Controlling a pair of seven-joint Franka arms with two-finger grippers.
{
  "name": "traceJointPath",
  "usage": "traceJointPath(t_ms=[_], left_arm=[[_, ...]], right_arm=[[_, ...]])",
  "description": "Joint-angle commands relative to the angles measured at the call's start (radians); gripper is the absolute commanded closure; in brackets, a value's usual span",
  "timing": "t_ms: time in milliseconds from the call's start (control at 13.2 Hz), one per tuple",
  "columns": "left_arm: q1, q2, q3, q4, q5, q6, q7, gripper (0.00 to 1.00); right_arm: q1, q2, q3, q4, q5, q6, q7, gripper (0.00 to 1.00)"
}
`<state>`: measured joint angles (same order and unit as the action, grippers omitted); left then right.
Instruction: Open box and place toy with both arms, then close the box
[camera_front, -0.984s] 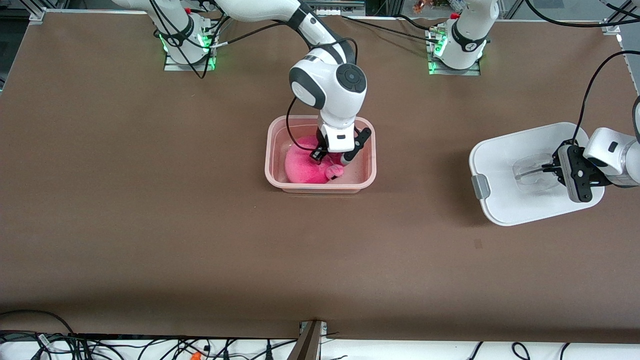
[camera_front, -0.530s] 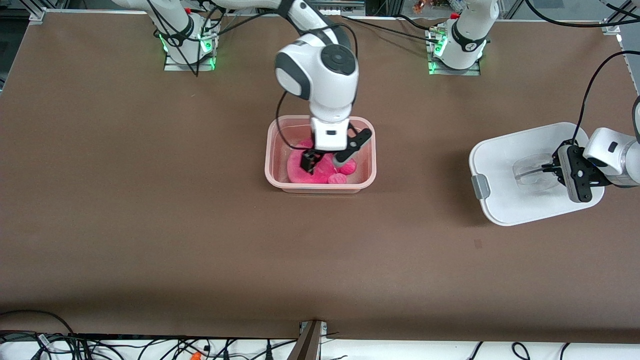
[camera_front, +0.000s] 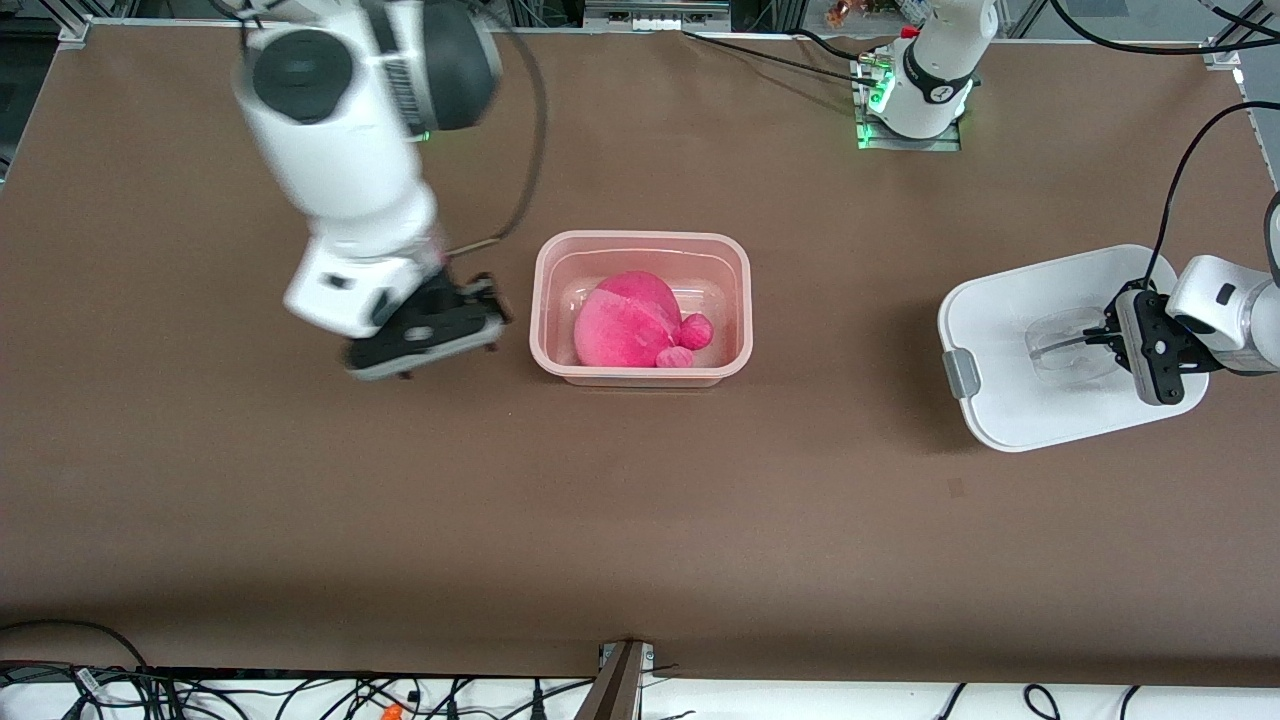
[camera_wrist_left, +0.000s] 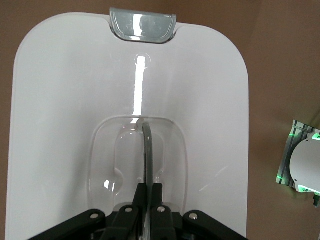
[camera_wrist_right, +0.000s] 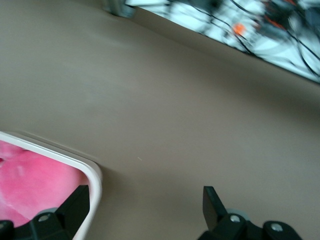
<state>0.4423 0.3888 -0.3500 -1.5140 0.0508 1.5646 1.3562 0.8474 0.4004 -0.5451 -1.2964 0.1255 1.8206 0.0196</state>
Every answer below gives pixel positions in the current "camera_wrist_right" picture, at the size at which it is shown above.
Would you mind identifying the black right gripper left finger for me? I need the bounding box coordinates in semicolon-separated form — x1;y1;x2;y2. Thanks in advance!
0;184;91;240

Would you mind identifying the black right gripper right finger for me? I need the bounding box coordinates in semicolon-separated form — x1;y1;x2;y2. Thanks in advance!
199;186;303;240

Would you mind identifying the pink plush toy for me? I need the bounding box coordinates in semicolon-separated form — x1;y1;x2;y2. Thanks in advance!
0;139;85;227

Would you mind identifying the white plastic box base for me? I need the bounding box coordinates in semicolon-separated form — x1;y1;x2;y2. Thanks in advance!
0;131;104;240

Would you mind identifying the orange cable connector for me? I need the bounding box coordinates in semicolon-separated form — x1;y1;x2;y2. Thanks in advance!
231;22;248;37

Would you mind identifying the black floor cable tangle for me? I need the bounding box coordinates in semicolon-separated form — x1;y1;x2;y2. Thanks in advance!
164;0;320;77

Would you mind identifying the grey metal camera post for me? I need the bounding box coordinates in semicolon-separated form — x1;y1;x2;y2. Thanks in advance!
103;0;136;18

